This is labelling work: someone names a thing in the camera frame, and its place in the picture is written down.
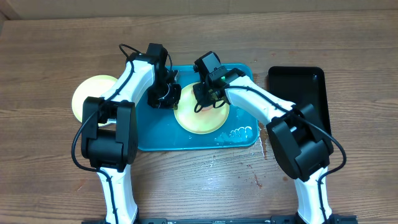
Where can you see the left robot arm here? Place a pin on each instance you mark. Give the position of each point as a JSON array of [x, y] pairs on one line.
[[109, 134]]

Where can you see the black rectangular tray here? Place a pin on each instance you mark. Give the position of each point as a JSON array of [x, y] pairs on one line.
[[301, 85]]

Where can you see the green plate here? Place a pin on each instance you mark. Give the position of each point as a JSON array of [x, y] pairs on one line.
[[206, 121], [95, 87]]

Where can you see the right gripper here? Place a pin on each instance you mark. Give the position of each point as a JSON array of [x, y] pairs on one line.
[[200, 89]]

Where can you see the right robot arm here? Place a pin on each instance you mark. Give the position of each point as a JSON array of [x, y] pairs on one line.
[[299, 142]]

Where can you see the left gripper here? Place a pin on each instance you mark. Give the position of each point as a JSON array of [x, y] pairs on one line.
[[171, 102]]

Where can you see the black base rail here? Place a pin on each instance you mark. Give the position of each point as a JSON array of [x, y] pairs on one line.
[[276, 219]]

